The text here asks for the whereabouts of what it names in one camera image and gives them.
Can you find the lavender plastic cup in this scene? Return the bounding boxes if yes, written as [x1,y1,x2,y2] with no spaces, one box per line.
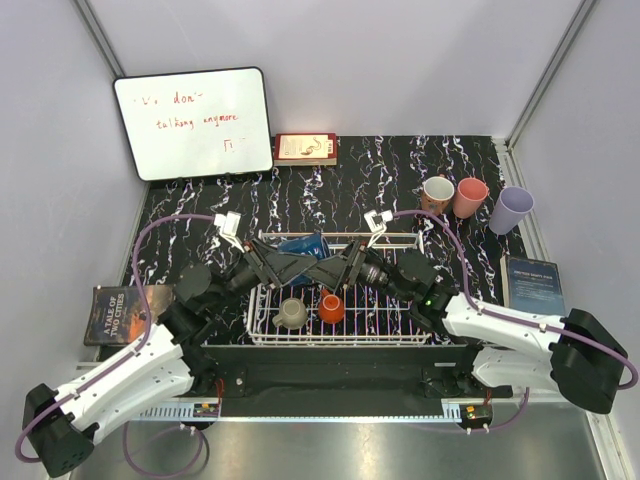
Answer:
[489,186,534,235]

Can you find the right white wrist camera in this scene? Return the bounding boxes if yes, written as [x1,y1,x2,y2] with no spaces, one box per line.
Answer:
[364,210,394,248]

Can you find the white slotted cable duct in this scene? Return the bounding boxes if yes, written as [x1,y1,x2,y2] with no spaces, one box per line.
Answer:
[135,402,220,423]

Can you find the purple cable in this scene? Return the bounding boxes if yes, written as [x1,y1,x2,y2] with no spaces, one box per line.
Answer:
[13,213,221,476]
[389,209,640,436]

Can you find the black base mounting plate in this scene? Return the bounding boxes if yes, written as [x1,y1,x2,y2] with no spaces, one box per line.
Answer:
[185,345,511,419]

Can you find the beige ceramic mug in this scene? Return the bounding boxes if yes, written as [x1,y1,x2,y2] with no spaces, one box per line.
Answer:
[272,298,308,330]

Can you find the white wire dish rack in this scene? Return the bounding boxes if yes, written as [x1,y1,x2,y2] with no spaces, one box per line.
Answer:
[246,229,434,347]

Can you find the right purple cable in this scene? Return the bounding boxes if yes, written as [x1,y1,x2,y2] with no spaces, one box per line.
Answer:
[389,209,640,436]

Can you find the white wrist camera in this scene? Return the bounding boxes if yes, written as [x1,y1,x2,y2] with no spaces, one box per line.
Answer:
[214,211,245,253]
[364,210,394,248]

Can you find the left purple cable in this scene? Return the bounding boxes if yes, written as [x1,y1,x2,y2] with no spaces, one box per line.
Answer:
[13,213,221,476]

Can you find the salmon speckled ceramic mug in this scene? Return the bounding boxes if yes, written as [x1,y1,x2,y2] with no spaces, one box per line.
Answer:
[420,175,455,216]

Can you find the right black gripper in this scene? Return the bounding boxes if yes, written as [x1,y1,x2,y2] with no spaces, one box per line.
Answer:
[303,236,413,304]

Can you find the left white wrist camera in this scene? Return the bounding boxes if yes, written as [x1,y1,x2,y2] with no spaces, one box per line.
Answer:
[214,211,245,253]

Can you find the whiteboard with red writing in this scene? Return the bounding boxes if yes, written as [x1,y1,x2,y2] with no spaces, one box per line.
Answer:
[113,67,273,182]

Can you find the blue ceramic mug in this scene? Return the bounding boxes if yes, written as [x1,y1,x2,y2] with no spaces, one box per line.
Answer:
[277,232,331,260]

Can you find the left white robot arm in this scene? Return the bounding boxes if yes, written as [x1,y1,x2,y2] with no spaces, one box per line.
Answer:
[19,240,318,478]

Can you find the pink plastic cup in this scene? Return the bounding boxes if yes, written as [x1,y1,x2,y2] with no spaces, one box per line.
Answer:
[453,177,489,219]

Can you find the Tale of Two Cities book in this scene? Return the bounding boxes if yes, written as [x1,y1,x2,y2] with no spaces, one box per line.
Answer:
[83,285,173,346]

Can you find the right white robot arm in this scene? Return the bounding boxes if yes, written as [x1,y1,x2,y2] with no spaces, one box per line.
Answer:
[307,242,628,414]

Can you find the dark blue book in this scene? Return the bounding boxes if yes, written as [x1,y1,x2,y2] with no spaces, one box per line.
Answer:
[500,255,568,316]

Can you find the red book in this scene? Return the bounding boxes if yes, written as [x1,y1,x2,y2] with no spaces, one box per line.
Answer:
[274,133,338,167]

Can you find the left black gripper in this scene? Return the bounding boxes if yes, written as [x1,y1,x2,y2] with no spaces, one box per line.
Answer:
[207,236,317,314]

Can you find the orange ceramic mug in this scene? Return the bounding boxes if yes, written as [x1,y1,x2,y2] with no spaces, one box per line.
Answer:
[318,289,345,325]

